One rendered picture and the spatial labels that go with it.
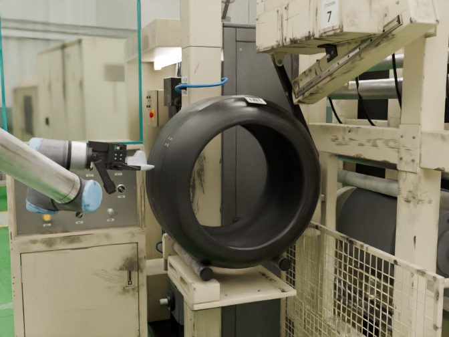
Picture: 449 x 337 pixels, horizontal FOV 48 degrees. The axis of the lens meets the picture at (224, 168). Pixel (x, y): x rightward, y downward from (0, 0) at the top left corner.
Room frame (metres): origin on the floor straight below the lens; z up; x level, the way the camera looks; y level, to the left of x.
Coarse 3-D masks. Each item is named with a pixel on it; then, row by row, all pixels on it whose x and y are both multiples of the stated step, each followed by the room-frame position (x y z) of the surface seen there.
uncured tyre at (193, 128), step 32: (224, 96) 1.63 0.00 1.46; (256, 96) 1.65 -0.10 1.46; (192, 128) 1.52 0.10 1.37; (224, 128) 1.54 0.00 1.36; (256, 128) 1.87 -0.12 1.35; (288, 128) 1.61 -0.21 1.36; (160, 160) 1.53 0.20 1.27; (192, 160) 1.50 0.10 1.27; (288, 160) 1.89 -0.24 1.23; (160, 192) 1.51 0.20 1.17; (288, 192) 1.88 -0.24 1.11; (160, 224) 1.64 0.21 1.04; (192, 224) 1.50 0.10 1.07; (256, 224) 1.87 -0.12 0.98; (288, 224) 1.63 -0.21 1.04; (192, 256) 1.56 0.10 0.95; (224, 256) 1.54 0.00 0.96; (256, 256) 1.58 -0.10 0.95
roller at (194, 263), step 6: (174, 246) 1.84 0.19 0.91; (180, 252) 1.76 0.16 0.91; (186, 258) 1.68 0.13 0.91; (192, 258) 1.65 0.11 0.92; (192, 264) 1.61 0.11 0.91; (198, 264) 1.58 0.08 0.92; (204, 264) 1.57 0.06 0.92; (198, 270) 1.55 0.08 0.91; (204, 270) 1.53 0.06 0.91; (210, 270) 1.54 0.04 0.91; (204, 276) 1.53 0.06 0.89; (210, 276) 1.54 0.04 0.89
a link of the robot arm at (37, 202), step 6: (30, 192) 1.42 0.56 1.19; (36, 192) 1.41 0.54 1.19; (30, 198) 1.41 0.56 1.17; (36, 198) 1.40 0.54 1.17; (42, 198) 1.40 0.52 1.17; (48, 198) 1.39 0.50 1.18; (30, 204) 1.40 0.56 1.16; (36, 204) 1.40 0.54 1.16; (42, 204) 1.40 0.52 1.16; (48, 204) 1.39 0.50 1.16; (30, 210) 1.40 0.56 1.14; (36, 210) 1.40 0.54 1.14; (42, 210) 1.40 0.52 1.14; (48, 210) 1.41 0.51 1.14; (54, 210) 1.42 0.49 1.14
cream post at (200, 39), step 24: (192, 0) 1.91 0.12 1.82; (216, 0) 1.94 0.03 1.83; (192, 24) 1.91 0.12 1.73; (216, 24) 1.94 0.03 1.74; (192, 48) 1.91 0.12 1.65; (216, 48) 1.94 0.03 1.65; (192, 72) 1.91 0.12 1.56; (216, 72) 1.94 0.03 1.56; (192, 96) 1.91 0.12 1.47; (216, 144) 1.94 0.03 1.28; (216, 168) 1.94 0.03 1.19; (192, 192) 1.91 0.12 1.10; (216, 192) 1.94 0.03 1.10; (216, 216) 1.94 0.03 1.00; (192, 312) 1.91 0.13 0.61; (216, 312) 1.94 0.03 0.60; (192, 336) 1.91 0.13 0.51; (216, 336) 1.94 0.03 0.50
